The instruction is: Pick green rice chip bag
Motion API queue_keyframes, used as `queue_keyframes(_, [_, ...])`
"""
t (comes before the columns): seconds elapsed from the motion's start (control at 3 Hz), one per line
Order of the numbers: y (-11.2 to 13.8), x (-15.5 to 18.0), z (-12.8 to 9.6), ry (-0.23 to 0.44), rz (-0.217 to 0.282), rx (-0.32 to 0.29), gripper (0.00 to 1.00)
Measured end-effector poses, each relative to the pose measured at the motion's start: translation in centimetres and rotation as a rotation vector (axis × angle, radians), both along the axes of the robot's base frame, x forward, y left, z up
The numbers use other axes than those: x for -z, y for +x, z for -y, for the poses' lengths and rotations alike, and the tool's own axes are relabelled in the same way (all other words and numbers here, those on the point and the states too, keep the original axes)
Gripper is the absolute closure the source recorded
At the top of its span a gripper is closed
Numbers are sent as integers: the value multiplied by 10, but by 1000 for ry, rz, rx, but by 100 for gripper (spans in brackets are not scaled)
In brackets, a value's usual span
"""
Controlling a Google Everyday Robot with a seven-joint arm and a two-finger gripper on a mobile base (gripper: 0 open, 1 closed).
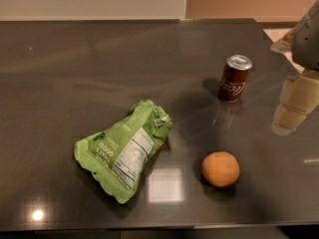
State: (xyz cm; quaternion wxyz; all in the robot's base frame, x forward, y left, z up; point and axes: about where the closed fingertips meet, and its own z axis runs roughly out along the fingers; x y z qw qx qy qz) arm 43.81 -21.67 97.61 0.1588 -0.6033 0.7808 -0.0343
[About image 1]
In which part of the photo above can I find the orange fruit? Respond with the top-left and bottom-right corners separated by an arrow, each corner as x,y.
201,151 -> 240,187

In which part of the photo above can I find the red soda can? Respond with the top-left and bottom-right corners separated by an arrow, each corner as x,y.
218,55 -> 252,102

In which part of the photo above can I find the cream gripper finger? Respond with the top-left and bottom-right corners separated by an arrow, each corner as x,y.
271,69 -> 319,135

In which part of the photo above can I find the green rice chip bag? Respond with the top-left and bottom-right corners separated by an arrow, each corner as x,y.
74,100 -> 172,204

